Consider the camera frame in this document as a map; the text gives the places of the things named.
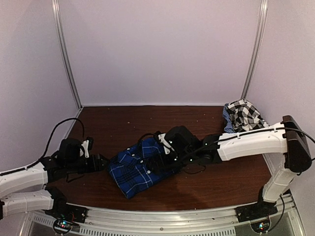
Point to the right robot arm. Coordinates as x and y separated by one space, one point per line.
180 148

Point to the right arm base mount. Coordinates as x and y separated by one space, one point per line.
256 210

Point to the front aluminium rail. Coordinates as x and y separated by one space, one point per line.
208 222

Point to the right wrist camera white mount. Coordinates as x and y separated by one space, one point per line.
166 146

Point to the right green circuit board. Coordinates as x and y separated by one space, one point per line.
260 227

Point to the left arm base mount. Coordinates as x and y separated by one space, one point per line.
62 210

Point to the left green circuit board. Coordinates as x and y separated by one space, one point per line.
62 227

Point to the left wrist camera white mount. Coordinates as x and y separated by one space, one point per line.
86 146

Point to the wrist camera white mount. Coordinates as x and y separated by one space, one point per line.
86 146
166 146

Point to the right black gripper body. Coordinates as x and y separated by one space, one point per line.
183 159

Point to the left aluminium frame post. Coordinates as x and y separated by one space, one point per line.
64 52

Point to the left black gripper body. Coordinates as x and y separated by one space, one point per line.
77 167

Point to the black white checked shirt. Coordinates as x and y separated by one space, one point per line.
245 116

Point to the small blue gingham shirt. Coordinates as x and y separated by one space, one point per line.
228 125

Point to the right aluminium frame post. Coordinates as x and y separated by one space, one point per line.
260 29

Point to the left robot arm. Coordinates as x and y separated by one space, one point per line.
25 189

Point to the aluminium frame post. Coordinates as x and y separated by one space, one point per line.
64 52
260 29

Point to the blue plaid long sleeve shirt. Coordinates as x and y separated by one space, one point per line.
129 168

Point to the green circuit board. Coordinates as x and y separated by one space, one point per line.
260 227
62 227

